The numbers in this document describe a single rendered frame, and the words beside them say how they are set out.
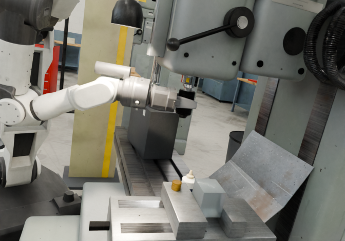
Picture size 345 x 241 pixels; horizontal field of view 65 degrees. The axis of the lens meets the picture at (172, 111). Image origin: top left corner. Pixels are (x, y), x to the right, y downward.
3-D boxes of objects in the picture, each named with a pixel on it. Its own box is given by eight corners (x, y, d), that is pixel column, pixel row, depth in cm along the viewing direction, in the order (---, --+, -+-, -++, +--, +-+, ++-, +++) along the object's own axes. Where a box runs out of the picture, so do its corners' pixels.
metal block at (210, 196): (198, 217, 58) (204, 192, 56) (189, 201, 63) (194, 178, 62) (220, 217, 59) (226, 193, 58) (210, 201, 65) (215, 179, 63)
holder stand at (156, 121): (142, 159, 101) (151, 107, 96) (126, 138, 120) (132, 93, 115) (171, 159, 106) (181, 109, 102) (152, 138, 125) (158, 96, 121)
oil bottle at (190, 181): (179, 209, 74) (187, 173, 72) (175, 201, 78) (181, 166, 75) (193, 209, 75) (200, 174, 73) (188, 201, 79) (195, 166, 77)
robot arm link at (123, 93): (129, 112, 75) (88, 104, 74) (134, 99, 85) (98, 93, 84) (135, 72, 71) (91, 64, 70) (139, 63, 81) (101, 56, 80)
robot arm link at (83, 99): (116, 100, 73) (71, 115, 74) (122, 90, 81) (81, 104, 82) (107, 77, 70) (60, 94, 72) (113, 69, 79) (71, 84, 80)
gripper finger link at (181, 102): (195, 110, 77) (173, 106, 77) (197, 99, 76) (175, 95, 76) (195, 112, 76) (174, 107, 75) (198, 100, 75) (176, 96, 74)
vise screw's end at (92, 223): (88, 233, 55) (89, 224, 54) (89, 226, 56) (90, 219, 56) (108, 232, 56) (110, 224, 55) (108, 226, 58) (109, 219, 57)
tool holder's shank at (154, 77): (155, 83, 109) (159, 55, 107) (148, 81, 110) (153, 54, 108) (159, 82, 112) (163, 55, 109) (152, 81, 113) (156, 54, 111)
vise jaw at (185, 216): (175, 239, 52) (178, 221, 51) (159, 196, 66) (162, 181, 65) (204, 239, 54) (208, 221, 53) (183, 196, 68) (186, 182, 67)
